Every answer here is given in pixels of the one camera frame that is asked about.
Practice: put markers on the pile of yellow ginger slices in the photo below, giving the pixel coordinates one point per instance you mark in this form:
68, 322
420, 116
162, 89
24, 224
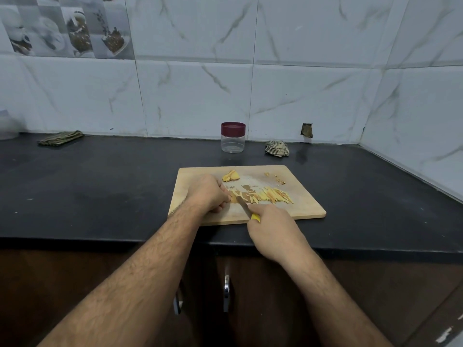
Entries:
231, 175

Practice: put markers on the folded green cloth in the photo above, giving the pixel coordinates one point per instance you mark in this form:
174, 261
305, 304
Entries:
61, 138

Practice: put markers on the brown wooden cabinet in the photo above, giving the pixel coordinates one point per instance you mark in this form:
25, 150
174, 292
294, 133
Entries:
72, 300

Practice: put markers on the small ginger peel scraps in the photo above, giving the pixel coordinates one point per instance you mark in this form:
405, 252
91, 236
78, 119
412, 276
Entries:
275, 177

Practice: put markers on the clear plastic container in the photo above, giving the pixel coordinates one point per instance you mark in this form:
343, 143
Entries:
8, 125

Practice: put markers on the clear jar maroon lid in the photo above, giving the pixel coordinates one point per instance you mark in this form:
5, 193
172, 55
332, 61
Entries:
233, 145

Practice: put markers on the decorative picture tiles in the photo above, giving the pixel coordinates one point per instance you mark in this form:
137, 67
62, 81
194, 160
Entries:
65, 26

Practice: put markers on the black countertop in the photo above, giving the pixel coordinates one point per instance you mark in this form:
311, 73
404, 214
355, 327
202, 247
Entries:
72, 195

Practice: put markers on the person's right forearm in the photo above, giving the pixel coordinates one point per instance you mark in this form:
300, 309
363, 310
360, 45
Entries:
340, 303

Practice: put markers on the person's right hand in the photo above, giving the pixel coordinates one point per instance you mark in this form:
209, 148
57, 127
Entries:
278, 233

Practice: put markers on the pile of ginger strips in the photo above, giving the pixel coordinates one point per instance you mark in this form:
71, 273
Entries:
266, 194

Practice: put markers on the crumpled patterned cloth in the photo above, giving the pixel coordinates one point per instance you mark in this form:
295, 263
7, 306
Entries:
276, 149

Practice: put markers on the person's left forearm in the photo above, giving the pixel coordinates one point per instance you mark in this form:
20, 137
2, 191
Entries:
108, 289

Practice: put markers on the wooden cutting board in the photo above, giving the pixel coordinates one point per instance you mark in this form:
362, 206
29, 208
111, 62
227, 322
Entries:
307, 202

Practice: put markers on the person's left hand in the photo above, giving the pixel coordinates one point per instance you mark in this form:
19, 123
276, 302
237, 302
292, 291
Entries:
208, 193

